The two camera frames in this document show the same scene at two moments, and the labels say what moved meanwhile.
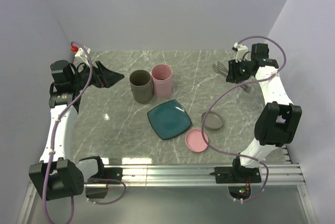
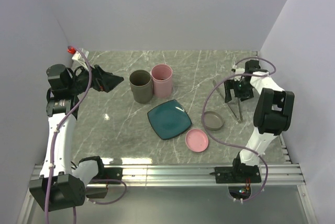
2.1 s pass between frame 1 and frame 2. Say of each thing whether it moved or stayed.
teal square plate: stayed
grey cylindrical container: stayed
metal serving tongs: moved
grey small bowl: stayed
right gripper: moved
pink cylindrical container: stayed
